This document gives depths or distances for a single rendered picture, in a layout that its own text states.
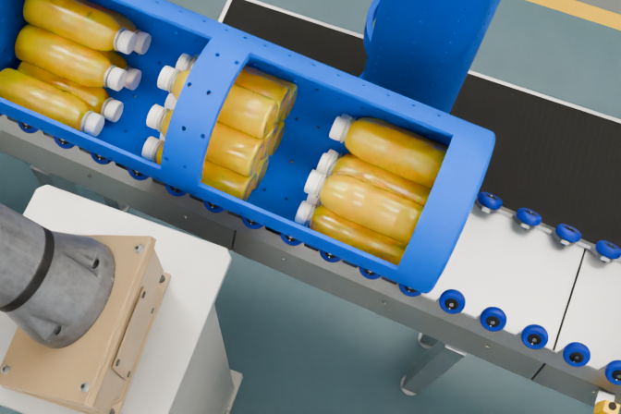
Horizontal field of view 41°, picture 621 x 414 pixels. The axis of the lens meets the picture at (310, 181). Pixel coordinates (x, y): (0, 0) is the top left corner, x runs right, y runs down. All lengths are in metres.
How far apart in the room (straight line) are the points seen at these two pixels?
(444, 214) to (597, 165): 1.39
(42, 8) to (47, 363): 0.64
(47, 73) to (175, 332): 0.56
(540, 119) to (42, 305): 1.82
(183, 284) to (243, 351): 1.16
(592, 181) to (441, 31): 0.89
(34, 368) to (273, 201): 0.53
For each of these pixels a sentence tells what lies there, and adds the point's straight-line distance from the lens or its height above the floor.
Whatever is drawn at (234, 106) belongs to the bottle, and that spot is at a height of 1.18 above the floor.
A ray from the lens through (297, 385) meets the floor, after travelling 2.39.
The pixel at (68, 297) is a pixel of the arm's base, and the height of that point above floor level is 1.34.
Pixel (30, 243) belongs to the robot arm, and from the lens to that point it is 1.06.
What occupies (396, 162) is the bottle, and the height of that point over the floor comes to 1.13.
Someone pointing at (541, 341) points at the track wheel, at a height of 0.97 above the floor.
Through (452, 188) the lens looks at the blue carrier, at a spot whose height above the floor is 1.23.
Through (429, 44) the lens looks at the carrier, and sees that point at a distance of 1.90.
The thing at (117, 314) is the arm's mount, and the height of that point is 1.33.
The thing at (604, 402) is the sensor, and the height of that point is 0.94.
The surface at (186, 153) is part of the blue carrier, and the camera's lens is 1.31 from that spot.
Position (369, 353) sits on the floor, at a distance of 2.42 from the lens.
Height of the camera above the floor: 2.36
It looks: 68 degrees down
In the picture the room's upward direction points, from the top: 8 degrees clockwise
